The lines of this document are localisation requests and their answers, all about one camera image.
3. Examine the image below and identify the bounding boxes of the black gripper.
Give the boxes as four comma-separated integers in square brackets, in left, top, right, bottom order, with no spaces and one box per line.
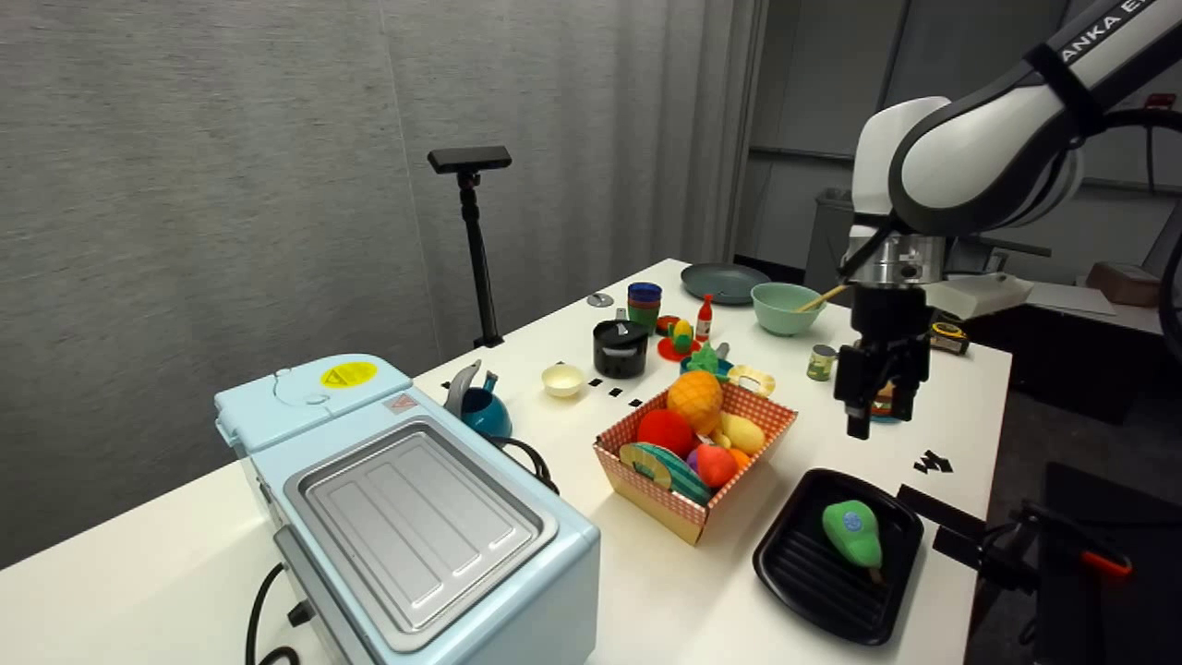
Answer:
[831,277,935,442]

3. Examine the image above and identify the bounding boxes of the green toy pear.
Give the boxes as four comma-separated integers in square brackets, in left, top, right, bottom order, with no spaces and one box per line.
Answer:
[820,496,886,576]

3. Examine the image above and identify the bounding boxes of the black ribbed plastic tray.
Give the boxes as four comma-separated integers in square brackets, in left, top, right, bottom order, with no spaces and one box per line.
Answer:
[751,466,927,651]

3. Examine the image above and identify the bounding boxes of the red patterned cardboard basket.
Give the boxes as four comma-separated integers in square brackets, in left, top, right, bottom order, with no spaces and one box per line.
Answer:
[593,378,801,548]

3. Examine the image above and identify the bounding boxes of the small glass jar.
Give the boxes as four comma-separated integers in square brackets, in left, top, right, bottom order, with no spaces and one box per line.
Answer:
[806,341,842,383]

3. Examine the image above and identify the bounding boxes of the yellow and black small object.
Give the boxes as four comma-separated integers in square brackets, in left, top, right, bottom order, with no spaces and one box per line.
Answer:
[927,312,972,358]

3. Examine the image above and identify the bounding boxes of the wooden spoon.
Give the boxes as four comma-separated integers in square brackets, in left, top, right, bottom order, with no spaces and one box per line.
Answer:
[796,279,852,317]

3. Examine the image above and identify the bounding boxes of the pale yellow clear object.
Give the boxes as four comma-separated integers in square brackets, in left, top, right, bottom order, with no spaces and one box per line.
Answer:
[734,362,782,403]

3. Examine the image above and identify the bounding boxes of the light green bowl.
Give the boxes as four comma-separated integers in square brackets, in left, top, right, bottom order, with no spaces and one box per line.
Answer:
[748,279,826,341]

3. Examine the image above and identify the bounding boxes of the yellow toy lemon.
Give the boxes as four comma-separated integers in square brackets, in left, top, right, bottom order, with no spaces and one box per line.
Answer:
[716,408,770,458]

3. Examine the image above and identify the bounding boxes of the green toy vegetable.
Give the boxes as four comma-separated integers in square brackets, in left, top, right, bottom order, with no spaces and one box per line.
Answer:
[679,344,740,383]

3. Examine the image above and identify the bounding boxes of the red orange toy peach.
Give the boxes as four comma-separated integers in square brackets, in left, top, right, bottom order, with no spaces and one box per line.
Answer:
[685,439,748,496]

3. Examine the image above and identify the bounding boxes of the toy orange fruit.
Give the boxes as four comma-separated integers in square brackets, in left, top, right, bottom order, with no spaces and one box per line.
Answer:
[664,364,729,436]

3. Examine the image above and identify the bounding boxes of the dark teal plate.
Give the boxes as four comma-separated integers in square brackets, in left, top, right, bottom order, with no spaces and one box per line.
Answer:
[679,259,771,309]

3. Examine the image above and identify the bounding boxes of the red plate with toy food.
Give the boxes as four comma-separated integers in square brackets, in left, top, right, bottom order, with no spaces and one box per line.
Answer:
[653,312,703,370]

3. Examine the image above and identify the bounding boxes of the red toy apple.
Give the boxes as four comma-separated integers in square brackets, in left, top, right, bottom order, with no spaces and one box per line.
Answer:
[632,405,703,460]

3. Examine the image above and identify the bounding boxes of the green striped toy slice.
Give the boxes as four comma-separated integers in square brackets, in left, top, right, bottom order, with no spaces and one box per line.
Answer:
[616,439,716,508]

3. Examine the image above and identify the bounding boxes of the stacked colourful cups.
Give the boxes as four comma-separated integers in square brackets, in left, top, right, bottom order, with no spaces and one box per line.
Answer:
[626,277,664,333]

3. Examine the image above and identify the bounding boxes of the black cylindrical can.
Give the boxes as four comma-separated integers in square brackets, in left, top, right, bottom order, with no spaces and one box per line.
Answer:
[593,317,652,380]

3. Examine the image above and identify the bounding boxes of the tiny black tape bits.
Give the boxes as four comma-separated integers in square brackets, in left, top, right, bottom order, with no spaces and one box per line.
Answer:
[589,371,648,408]

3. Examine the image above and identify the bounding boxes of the small white bowl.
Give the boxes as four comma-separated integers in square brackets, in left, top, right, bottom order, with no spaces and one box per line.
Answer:
[538,358,593,403]

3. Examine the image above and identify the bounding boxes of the teal measuring cup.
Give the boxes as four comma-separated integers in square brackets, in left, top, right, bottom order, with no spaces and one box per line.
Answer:
[441,358,519,445]

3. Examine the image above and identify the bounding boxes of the light blue toaster oven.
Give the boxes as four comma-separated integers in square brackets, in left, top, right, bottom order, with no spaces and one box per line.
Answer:
[210,352,605,665]

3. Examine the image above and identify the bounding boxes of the black clamp with orange handle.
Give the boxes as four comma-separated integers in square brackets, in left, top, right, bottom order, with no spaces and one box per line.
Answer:
[894,479,1138,599]

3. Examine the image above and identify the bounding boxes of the black power cable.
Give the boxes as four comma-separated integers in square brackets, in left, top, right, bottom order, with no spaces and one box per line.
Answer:
[496,431,564,498]
[239,556,313,665]

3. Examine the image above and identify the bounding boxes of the black camera stand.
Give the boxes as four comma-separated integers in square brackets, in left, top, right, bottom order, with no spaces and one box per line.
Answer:
[424,142,515,352]

